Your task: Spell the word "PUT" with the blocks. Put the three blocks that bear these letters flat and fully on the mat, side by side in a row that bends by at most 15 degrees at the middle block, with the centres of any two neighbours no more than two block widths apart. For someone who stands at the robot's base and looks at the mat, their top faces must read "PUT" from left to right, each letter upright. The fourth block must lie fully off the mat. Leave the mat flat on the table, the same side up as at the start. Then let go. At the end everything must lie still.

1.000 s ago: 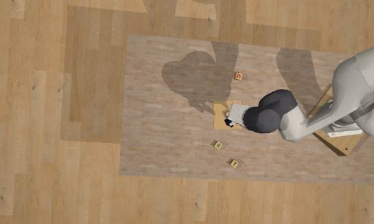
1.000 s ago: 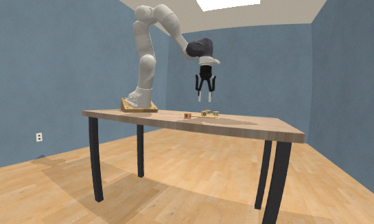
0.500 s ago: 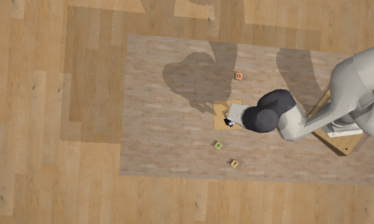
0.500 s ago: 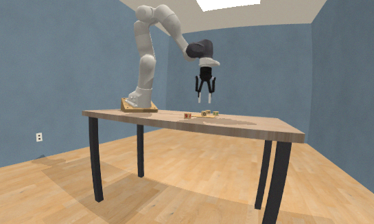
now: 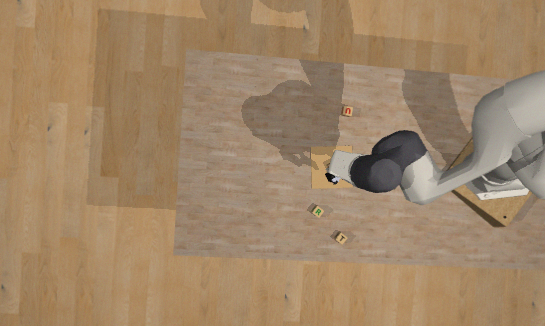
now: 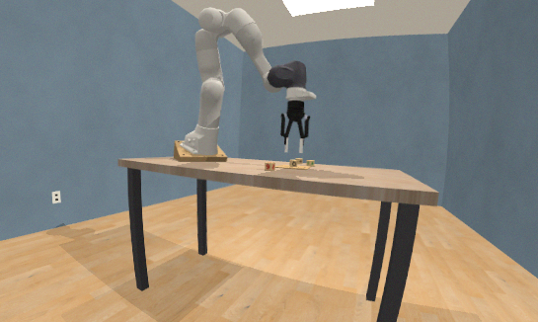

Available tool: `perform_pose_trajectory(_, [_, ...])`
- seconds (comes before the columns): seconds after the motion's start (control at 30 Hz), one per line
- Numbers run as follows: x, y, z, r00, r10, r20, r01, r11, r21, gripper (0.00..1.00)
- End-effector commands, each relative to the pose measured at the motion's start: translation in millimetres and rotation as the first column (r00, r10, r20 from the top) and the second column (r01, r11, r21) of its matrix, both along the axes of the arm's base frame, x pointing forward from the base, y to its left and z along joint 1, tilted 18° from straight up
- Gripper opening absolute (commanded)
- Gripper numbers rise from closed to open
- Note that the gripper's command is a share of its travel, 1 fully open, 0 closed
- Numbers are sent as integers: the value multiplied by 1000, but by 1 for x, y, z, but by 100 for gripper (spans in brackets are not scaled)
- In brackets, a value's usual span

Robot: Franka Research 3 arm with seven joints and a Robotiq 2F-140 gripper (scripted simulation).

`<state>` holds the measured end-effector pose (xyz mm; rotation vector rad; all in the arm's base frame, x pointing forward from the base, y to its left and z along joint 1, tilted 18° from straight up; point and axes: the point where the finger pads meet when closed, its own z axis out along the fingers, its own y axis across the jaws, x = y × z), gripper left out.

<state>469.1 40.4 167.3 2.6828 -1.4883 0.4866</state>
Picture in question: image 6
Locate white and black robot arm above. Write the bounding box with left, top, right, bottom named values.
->
left=180, top=8, right=316, bottom=155

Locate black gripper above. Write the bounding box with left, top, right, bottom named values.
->
left=280, top=101, right=310, bottom=153

